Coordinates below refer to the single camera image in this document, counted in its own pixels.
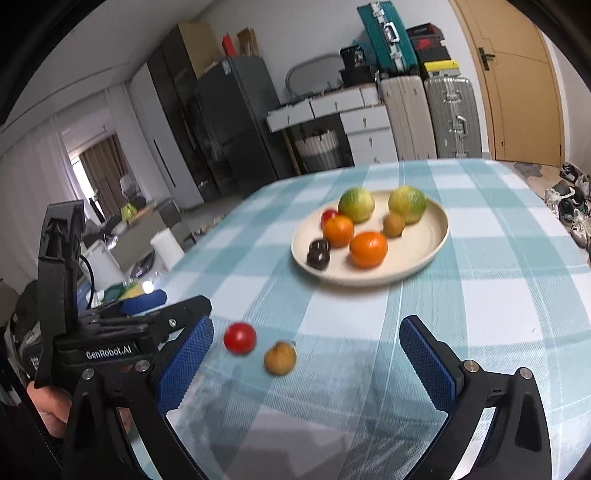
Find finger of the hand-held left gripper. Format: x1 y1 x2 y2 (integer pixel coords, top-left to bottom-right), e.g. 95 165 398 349
142 314 202 354
99 295 213 320

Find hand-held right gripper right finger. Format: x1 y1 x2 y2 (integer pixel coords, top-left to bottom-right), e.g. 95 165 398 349
399 315 552 480

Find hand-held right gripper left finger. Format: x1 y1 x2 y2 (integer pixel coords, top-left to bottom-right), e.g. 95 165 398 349
62 315 215 480

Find small brown fruit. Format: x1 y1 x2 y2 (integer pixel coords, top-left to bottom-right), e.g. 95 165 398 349
264 342 297 376
383 213 406 239

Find cream plate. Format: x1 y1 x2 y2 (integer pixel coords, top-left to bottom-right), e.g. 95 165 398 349
291 189 450 287

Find large orange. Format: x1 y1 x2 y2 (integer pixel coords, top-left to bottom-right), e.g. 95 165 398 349
349 231 389 269

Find small orange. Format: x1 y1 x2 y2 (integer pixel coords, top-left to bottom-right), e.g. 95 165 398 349
322 215 355 248

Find green yellow citrus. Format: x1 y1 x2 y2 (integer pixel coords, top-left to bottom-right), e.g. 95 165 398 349
338 187 376 222
388 185 427 224

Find person's left hand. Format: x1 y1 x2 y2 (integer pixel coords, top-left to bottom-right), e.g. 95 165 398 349
27 384 75 438

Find blue yellow bundle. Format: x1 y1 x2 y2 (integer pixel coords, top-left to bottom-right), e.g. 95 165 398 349
104 284 168 315

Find teal checked tablecloth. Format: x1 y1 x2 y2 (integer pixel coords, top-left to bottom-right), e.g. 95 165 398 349
131 159 591 480

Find brown curtain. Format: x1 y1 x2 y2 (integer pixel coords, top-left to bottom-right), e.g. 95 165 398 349
81 136 127 217

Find white wardrobe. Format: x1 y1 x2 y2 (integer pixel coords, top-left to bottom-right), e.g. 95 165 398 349
129 62 204 210

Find black glass cabinet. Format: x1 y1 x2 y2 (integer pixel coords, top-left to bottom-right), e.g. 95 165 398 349
148 25 222 201

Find black refrigerator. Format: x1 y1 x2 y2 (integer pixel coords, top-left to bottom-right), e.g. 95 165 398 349
194 58 296 195

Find white woven basket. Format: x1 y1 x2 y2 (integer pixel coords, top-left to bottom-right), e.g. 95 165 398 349
295 130 345 174

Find row of shoes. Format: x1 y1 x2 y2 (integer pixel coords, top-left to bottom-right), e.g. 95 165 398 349
544 161 591 264

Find beige suitcase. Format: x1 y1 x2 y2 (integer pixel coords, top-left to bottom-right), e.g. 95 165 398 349
379 76 437 161

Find white drawer desk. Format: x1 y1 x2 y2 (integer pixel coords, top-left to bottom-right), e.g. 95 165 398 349
267 85 402 164

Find silver suitcase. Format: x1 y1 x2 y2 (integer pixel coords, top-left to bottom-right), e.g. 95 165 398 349
424 76 483 160

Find large cardboard box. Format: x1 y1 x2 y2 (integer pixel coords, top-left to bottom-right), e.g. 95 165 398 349
178 21 225 79

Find oval framed mirror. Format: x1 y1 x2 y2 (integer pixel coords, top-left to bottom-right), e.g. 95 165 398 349
285 53 342 100

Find flat brown cardboard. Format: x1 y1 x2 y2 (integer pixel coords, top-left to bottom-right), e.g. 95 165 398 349
237 28 259 57

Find wooden door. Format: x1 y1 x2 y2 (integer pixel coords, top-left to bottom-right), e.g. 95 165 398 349
450 0 564 167

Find yellow black box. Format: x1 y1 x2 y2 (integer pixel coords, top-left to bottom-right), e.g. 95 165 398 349
422 60 461 78

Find teal hard case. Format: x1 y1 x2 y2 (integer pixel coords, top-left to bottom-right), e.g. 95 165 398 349
357 2 419 77

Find black cable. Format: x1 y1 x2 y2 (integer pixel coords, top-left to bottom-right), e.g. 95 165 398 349
79 253 96 309

